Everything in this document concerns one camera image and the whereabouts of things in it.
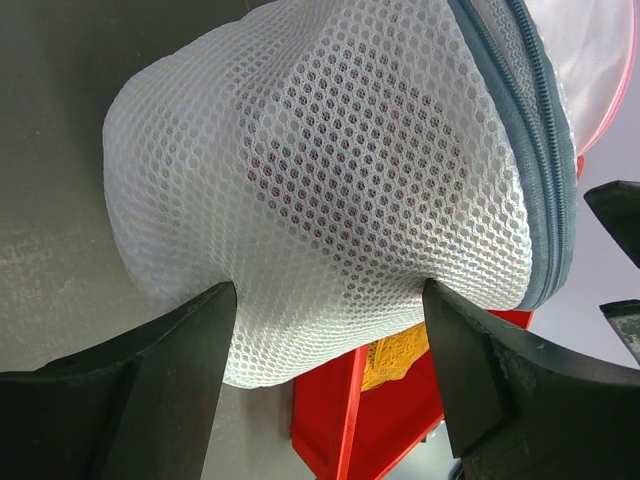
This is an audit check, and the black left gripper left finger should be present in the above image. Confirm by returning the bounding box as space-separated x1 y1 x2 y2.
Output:
1 283 237 479

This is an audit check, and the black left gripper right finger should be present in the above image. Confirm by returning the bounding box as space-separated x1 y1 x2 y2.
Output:
422 280 639 479

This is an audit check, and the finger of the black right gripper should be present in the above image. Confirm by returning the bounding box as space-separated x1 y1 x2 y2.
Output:
600 299 640 364
584 180 640 267

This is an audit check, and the yellow lace bra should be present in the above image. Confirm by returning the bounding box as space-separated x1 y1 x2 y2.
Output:
361 323 429 392

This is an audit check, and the pink-trimmed mesh laundry bag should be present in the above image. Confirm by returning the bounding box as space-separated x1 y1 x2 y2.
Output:
526 0 638 155

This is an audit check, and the red plastic tray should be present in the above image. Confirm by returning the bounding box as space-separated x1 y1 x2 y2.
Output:
291 160 582 479

